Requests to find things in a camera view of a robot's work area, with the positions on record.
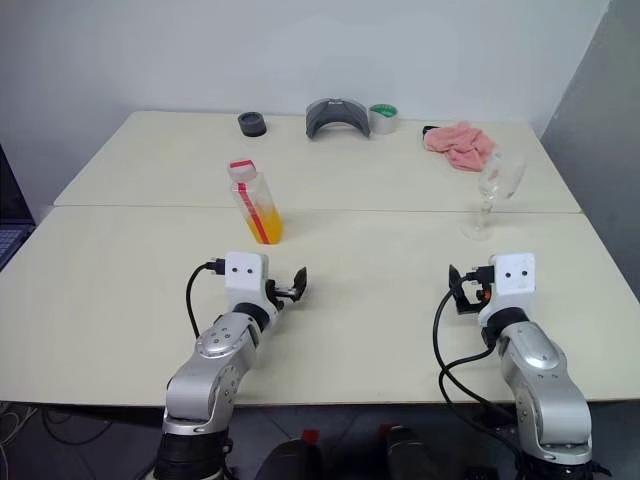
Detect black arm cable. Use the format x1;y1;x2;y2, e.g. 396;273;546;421
432;263;531;451
186;258;229;341

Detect clear wine glass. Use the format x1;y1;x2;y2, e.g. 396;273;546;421
459;152;529;242

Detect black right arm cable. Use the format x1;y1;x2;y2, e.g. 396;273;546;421
432;263;531;451

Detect pink crumpled cloth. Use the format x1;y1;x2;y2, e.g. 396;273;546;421
422;121;497;173

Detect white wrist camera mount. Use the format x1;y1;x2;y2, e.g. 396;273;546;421
477;252;537;329
223;251;281;334

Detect black floor cables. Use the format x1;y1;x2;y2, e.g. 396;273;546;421
39;407;112;447

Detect dark laptop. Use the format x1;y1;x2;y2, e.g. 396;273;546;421
0;142;37;271

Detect tape roll green core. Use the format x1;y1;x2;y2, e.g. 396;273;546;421
368;103;400;136

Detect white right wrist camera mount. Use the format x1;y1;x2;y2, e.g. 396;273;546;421
477;252;537;329

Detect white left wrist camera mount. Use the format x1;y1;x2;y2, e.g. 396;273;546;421
223;251;281;334

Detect white bottle cap red tape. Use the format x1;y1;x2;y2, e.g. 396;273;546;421
228;158;259;182

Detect plastic bottle of orange juice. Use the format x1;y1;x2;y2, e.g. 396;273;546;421
227;167;285;246

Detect white floor cables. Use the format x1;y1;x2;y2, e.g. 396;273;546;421
0;399;37;469

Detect black round container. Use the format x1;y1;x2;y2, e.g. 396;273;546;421
237;111;266;139

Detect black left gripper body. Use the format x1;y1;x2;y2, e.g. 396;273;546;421
263;278;296;307

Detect grey curved headband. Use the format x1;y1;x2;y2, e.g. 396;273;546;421
304;98;372;141

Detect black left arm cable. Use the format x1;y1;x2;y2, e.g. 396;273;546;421
186;258;229;341

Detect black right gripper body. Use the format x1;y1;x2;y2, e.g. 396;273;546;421
460;279;492;312

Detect dark rounded shape red tab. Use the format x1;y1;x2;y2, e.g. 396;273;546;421
257;428;324;480
379;423;444;480

